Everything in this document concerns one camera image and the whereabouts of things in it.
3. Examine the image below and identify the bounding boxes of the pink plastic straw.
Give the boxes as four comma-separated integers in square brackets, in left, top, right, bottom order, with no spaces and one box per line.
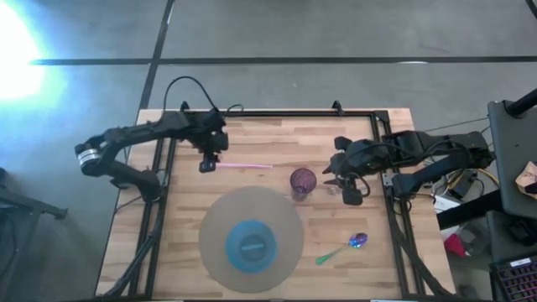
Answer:
[215,163,274,170]

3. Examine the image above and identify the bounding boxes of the brown cardboard piece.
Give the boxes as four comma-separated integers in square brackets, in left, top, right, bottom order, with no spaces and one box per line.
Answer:
[514,161,537,195]

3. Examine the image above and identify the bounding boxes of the round grey placemat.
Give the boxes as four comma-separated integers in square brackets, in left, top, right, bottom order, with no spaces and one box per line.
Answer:
[198,185,305,294]

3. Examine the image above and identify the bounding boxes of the laptop with backlit keyboard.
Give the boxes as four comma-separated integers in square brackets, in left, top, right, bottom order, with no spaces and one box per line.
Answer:
[488,254,537,302]

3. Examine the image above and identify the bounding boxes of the red object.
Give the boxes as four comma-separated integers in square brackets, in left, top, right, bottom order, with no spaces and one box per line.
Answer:
[443,232,467,258]

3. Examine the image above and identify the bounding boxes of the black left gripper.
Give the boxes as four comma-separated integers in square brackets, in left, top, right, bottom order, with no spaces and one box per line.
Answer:
[188,111,230,174]

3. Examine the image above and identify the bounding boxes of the blue plastic bowl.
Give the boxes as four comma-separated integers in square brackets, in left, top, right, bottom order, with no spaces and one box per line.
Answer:
[225,219,279,275]

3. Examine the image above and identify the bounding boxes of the purple plastic cup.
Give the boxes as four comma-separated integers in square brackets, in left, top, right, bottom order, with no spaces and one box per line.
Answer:
[289,167,318,202]

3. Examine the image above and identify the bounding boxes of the black aluminium table frame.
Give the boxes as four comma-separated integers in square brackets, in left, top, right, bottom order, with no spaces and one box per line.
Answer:
[100,100,456,301]

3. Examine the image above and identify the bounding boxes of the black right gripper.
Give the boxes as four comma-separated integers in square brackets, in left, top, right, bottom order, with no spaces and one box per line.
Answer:
[321,136,381,206]

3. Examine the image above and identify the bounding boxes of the black tripod stand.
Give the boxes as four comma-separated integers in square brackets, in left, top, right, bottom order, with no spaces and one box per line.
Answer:
[0,167,68,302]

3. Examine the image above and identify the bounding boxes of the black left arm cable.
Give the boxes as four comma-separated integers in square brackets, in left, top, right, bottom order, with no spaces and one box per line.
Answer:
[162,75,244,117]

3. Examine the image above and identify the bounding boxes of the dark grey side table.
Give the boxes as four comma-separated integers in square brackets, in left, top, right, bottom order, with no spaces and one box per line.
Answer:
[486,90,537,219]

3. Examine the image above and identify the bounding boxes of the iridescent spoon with green handle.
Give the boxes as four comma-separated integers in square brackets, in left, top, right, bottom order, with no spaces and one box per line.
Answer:
[315,232,369,266]

